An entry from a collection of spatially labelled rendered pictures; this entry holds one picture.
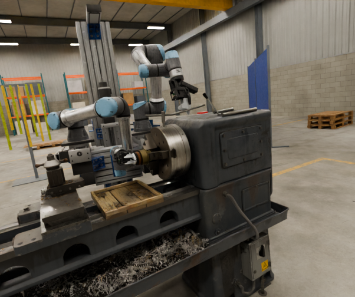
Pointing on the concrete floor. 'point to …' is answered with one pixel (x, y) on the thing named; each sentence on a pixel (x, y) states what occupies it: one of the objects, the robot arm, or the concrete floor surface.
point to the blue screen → (260, 84)
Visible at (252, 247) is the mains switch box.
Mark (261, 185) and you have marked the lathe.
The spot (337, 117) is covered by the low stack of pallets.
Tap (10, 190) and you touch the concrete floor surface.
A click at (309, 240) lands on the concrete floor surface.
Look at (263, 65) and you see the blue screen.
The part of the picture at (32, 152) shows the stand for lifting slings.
